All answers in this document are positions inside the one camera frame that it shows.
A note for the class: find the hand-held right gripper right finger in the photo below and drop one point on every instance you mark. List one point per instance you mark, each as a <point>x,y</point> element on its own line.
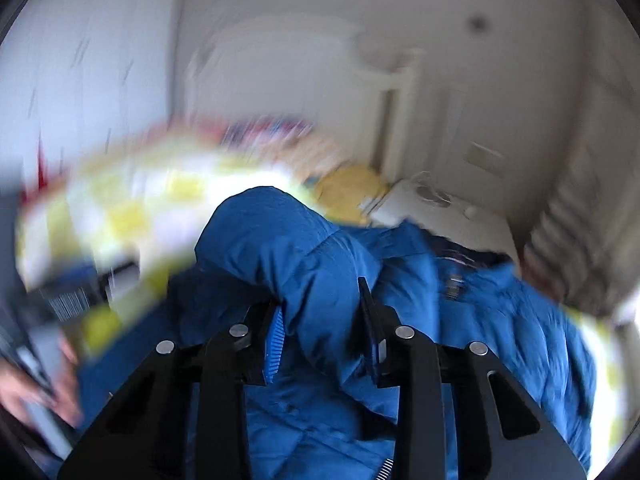
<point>374,345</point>

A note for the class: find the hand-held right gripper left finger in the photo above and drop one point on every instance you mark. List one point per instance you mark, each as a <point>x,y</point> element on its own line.
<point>272,347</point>

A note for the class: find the blue down jacket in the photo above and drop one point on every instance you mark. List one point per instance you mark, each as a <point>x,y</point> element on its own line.
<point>310,260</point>

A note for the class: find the person's left hand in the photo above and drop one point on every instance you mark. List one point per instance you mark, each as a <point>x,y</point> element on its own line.
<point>67,385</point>

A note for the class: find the yellow white checked bed sheet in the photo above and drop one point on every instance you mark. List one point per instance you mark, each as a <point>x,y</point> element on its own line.
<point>150,180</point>

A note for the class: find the white nightstand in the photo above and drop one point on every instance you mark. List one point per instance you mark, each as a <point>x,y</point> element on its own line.
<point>475,230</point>

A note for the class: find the yellow pillow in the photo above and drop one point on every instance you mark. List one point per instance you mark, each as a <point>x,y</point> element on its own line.
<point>350,185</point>

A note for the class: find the beige pillow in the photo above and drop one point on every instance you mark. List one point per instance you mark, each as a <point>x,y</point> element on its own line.
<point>325,150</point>

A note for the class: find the colourful patterned pillow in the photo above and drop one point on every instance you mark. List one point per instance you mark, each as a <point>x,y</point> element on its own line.
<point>270,130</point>

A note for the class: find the striped beige curtain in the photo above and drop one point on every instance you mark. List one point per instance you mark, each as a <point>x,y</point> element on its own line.
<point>575,240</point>

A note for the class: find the white wardrobe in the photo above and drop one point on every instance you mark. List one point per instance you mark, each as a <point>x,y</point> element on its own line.
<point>100,60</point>

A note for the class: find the white wooden headboard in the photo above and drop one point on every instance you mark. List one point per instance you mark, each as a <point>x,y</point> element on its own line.
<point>280,75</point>

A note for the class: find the wall socket plate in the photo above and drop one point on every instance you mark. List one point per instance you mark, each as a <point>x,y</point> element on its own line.
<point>485,157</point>

